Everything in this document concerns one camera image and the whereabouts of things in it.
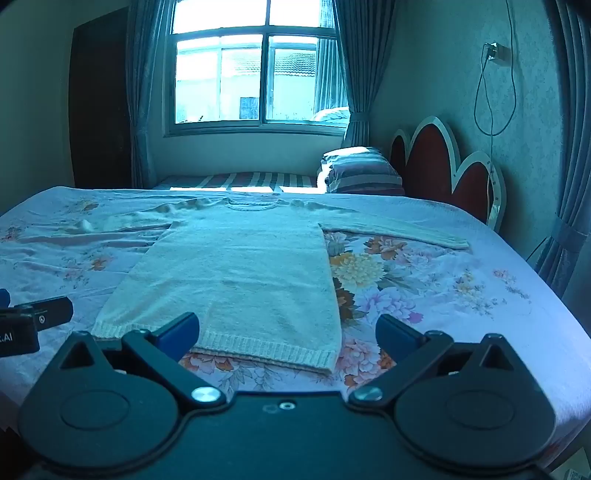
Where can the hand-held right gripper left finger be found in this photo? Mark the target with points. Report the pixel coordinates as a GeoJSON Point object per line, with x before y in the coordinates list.
{"type": "Point", "coordinates": [178, 333]}

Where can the bed with floral sheet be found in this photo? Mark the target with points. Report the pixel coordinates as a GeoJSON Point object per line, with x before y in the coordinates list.
{"type": "Point", "coordinates": [438, 286]}

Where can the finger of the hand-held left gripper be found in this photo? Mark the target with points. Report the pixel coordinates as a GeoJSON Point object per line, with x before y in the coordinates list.
{"type": "Point", "coordinates": [48, 311]}
{"type": "Point", "coordinates": [3, 296]}

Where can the red scalloped headboard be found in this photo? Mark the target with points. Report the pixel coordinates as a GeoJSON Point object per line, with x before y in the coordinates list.
{"type": "Point", "coordinates": [434, 161]}

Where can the white bundle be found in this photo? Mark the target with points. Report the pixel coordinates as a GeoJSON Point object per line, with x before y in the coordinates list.
{"type": "Point", "coordinates": [331, 114]}

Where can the wall charger plug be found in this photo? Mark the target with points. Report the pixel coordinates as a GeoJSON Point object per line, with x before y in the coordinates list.
{"type": "Point", "coordinates": [496, 50]}

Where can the cream knitted sweater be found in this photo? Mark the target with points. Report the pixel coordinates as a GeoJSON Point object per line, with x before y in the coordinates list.
{"type": "Point", "coordinates": [240, 272]}

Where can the dark wooden wardrobe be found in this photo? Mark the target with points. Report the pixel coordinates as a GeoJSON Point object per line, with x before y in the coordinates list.
{"type": "Point", "coordinates": [99, 101]}

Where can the striped mattress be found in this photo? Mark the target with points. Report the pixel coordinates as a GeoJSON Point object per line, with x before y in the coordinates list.
{"type": "Point", "coordinates": [240, 180]}

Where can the sliding glass window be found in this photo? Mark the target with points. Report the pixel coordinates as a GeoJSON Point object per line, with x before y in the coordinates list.
{"type": "Point", "coordinates": [256, 64]}

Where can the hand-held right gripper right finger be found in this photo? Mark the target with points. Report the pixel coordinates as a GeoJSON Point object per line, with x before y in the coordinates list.
{"type": "Point", "coordinates": [392, 339]}

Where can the grey curtain with tieback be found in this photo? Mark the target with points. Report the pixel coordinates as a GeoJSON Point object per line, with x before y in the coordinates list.
{"type": "Point", "coordinates": [565, 138]}

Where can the striped folded bedding stack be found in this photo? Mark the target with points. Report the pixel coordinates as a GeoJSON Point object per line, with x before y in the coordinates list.
{"type": "Point", "coordinates": [360, 168]}

